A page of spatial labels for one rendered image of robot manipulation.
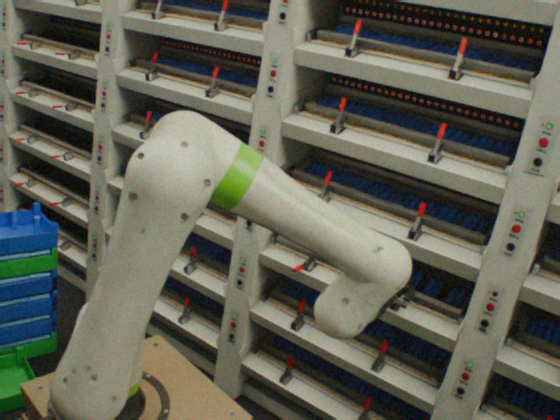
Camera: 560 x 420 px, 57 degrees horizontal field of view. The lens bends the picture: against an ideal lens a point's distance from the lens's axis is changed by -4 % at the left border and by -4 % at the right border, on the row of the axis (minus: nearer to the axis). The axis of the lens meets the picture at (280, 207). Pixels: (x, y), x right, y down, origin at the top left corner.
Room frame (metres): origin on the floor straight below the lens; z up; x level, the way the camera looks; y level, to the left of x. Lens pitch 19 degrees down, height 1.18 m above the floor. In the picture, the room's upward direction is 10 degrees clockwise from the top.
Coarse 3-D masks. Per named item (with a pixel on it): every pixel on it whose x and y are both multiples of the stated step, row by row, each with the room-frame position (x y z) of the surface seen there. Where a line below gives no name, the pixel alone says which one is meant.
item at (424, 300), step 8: (280, 240) 1.46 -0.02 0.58; (288, 240) 1.46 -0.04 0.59; (296, 248) 1.43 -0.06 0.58; (304, 256) 1.41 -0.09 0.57; (328, 264) 1.38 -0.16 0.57; (336, 272) 1.34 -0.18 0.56; (416, 296) 1.24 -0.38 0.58; (424, 296) 1.24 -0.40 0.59; (424, 304) 1.23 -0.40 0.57; (432, 304) 1.21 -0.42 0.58; (440, 304) 1.21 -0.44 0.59; (448, 304) 1.21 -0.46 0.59; (440, 312) 1.20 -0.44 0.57; (448, 312) 1.19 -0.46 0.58; (456, 312) 1.18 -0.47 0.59
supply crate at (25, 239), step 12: (36, 204) 1.63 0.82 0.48; (0, 216) 1.56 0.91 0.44; (24, 216) 1.62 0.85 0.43; (0, 228) 1.55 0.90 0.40; (24, 228) 1.59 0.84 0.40; (48, 228) 1.57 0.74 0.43; (0, 240) 1.39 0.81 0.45; (12, 240) 1.41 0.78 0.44; (24, 240) 1.44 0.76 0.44; (36, 240) 1.46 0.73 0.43; (48, 240) 1.49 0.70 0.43; (0, 252) 1.39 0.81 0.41; (12, 252) 1.41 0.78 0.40
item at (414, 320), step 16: (272, 240) 1.47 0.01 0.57; (272, 256) 1.42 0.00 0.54; (288, 256) 1.42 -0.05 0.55; (288, 272) 1.39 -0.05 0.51; (304, 272) 1.36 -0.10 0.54; (320, 272) 1.36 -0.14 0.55; (416, 272) 1.35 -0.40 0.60; (320, 288) 1.34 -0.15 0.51; (464, 304) 1.24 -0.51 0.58; (384, 320) 1.24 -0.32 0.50; (400, 320) 1.21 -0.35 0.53; (416, 320) 1.19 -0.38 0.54; (432, 320) 1.19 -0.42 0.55; (432, 336) 1.16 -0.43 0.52; (448, 336) 1.14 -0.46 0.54
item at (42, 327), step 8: (56, 312) 1.51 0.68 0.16; (48, 320) 1.49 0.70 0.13; (56, 320) 1.51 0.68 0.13; (8, 328) 1.40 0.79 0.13; (16, 328) 1.42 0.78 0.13; (24, 328) 1.44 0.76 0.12; (32, 328) 1.45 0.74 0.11; (40, 328) 1.47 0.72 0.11; (48, 328) 1.49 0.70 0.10; (56, 328) 1.51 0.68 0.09; (0, 336) 1.38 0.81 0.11; (8, 336) 1.40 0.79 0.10; (16, 336) 1.42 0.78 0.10; (24, 336) 1.43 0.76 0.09; (32, 336) 1.45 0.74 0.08; (0, 344) 1.38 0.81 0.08
